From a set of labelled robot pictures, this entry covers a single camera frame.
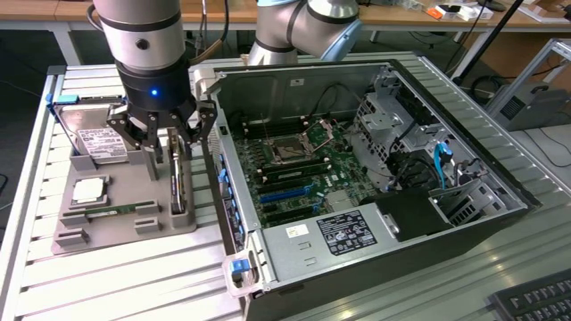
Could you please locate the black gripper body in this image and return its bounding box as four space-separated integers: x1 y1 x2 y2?
116 58 197 114

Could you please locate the black graphics card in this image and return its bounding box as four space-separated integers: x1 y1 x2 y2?
167 128 187 215

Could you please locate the hard disk in blue carrier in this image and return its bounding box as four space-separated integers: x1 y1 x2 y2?
47 94 135 165

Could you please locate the empty black RAM slot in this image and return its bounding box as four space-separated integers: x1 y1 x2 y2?
243 118 307 133
245 128 310 140

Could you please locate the gray parts rack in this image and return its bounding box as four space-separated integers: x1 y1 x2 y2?
49 133 197 257

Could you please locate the silver CPU chip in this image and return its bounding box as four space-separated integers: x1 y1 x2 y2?
71 179 108 204

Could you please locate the CPU socket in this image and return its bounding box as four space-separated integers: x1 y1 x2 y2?
265 135 314 165

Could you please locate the green RAM stick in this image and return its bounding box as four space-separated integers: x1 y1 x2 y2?
83 204 139 217

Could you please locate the black RAM stick with label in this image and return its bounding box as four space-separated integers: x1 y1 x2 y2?
260 159 332 184

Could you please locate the black expansion slot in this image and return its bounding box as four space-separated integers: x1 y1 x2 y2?
255 177 308 195
265 205 316 225

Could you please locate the metal socket cover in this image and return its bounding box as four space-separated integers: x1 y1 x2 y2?
300 119 343 153

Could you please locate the blue expansion slot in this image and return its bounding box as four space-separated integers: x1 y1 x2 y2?
257 187 312 204

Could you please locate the green motherboard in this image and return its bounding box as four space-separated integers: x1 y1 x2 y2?
231 116 384 228

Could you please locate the silver chipset heat sink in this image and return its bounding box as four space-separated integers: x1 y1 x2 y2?
324 192 358 213

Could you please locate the silver disk bay cage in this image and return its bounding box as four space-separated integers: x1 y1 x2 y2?
354 92 447 177

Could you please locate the blue case latch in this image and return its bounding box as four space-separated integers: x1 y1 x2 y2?
228 259 249 277

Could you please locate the gray power supply unit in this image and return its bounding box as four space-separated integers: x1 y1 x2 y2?
260 202 398 284

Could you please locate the black plastic shroud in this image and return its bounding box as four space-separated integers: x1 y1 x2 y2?
359 189 454 243

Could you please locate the orange and white box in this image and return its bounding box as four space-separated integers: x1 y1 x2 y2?
426 5 462 20

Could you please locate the black open PC case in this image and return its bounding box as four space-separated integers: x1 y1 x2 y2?
192 59 543 321

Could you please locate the silver perforated disk bay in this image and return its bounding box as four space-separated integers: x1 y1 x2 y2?
427 179 512 228

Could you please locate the black stand pole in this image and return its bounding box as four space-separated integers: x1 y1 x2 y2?
450 0 526 86

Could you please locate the brown cardboard box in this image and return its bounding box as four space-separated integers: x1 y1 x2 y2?
530 0 571 16

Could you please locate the black keyboard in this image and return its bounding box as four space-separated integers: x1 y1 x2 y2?
486 269 571 321

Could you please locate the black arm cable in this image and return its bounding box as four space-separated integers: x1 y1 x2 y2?
189 0 232 66

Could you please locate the black wire loop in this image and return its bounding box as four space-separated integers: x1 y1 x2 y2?
311 83 360 118

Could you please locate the wooden desk with white frame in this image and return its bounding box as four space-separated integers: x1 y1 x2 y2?
0 0 257 66
359 0 571 76

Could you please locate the blue disk wire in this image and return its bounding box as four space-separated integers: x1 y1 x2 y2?
432 142 455 192

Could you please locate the gray box with black handle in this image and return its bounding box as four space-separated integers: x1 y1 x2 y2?
486 83 571 132

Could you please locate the aluminium profile frame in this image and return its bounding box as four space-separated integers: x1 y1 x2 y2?
483 37 571 114

